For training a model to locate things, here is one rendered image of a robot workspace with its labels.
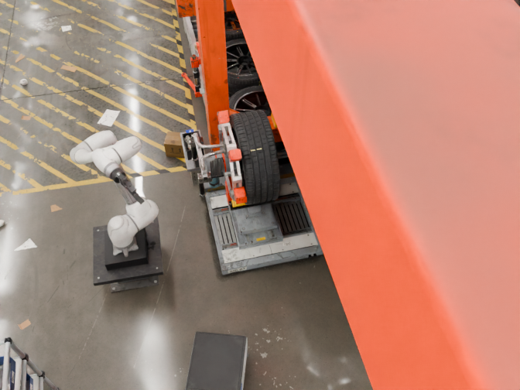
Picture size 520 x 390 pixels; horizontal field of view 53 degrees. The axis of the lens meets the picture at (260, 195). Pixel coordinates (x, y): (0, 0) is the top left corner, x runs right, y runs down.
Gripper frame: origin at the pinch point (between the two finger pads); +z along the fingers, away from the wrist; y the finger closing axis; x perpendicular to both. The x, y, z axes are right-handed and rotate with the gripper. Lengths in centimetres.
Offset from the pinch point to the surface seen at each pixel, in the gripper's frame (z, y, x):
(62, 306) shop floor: -53, 125, 85
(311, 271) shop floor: 55, 154, -73
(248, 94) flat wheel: -93, 121, -147
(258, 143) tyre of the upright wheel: 0, 41, -84
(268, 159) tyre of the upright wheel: 11, 47, -82
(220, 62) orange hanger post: -54, 19, -105
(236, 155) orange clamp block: -2, 38, -67
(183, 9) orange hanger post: -223, 118, -177
